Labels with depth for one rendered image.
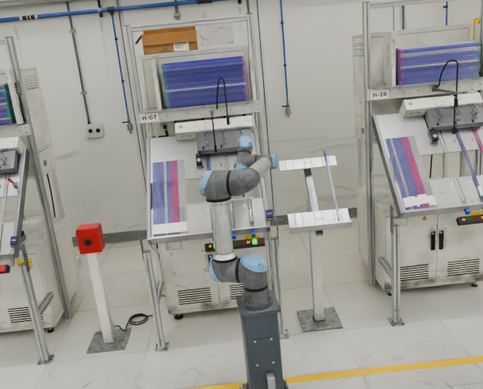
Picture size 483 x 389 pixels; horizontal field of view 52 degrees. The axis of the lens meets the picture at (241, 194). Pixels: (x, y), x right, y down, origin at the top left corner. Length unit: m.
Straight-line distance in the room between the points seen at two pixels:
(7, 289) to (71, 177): 1.68
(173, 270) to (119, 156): 1.81
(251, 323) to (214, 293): 1.01
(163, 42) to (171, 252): 1.37
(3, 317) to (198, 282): 1.30
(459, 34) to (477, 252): 1.42
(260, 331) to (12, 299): 1.81
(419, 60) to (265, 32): 1.72
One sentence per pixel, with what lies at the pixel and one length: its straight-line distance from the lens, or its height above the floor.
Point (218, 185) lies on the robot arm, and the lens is 2.18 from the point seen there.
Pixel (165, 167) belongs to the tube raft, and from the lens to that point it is 3.08.
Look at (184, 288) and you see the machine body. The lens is 3.33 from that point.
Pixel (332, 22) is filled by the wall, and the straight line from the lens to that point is 4.73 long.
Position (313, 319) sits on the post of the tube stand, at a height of 0.01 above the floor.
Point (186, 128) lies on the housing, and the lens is 3.14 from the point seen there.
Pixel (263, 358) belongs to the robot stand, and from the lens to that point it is 2.47.
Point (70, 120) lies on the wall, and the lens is 4.85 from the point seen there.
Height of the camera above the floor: 1.71
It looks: 16 degrees down
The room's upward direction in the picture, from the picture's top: 6 degrees counter-clockwise
